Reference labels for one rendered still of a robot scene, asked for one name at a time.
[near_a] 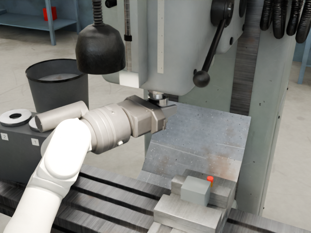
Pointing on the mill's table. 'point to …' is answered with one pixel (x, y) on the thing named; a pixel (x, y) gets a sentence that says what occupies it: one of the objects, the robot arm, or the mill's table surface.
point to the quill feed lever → (222, 18)
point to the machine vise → (217, 195)
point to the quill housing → (171, 43)
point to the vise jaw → (187, 215)
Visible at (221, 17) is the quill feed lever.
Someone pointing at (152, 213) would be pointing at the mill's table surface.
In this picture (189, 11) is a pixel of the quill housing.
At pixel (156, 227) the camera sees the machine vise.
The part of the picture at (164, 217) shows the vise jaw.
